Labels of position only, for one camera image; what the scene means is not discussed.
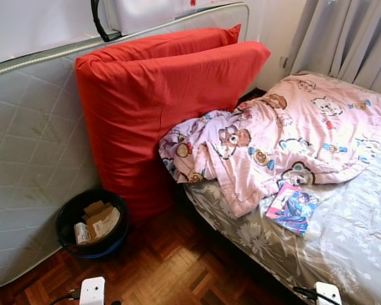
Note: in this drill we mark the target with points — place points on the bed with grey floral sheet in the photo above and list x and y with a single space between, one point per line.
349 229

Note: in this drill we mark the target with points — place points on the blue and pink comic book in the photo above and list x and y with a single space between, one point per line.
292 208

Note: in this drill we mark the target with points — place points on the grey curtain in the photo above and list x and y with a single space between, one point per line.
349 38

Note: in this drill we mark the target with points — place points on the flat red cushion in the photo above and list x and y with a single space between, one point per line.
178 41

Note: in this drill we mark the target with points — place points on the large red cushion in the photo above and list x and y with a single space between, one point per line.
152 108

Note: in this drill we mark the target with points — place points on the brown cardboard piece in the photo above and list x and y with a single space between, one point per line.
101 219

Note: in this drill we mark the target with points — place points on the white crumpled packet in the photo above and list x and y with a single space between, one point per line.
82 234

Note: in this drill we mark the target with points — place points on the black round waste bin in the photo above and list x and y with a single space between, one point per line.
63 238

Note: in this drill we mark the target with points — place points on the white wall socket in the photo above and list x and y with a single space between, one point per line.
283 61

